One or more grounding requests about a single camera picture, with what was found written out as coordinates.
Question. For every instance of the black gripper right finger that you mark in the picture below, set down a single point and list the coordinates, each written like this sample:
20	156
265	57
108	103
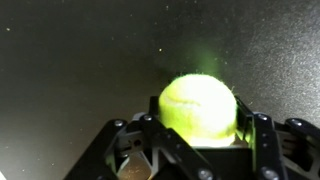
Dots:
266	146

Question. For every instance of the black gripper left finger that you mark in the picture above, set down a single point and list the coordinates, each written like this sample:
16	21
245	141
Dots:
100	156

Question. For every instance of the yellow-green tennis ball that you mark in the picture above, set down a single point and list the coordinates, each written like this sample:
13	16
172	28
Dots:
198	110

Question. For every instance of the round black wooden table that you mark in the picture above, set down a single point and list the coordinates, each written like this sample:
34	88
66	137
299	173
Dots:
83	60

